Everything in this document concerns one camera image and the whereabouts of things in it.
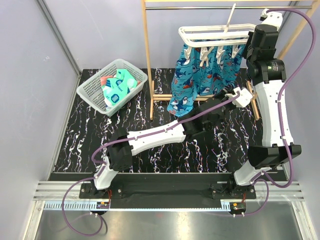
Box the mint green sock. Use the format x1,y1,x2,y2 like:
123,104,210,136
115,69,138,92
101,77,129,110

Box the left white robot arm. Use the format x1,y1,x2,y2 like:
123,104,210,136
90,91,240,198

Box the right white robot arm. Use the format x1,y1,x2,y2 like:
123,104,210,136
227,24,302,199

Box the white clip hanger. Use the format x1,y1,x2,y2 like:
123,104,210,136
178,4,256,67

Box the blue shark pattern shorts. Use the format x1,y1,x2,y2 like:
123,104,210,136
167,44,245,117

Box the wooden clothes rack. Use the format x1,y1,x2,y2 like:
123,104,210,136
141,0,320,121

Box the white plastic basket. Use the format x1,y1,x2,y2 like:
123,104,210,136
76,58,148,117

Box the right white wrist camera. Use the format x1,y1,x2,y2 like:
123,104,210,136
260,8,283,29

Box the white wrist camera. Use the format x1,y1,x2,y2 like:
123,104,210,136
225,87,253,108
260,8,283,29

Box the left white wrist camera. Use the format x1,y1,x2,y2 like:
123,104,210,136
225,87,253,108

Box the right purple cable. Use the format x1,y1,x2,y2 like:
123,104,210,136
251,7,317,217

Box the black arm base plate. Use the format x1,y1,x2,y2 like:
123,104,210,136
79,173,257,210

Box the aluminium frame post left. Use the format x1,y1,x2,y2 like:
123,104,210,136
35,0,82,77

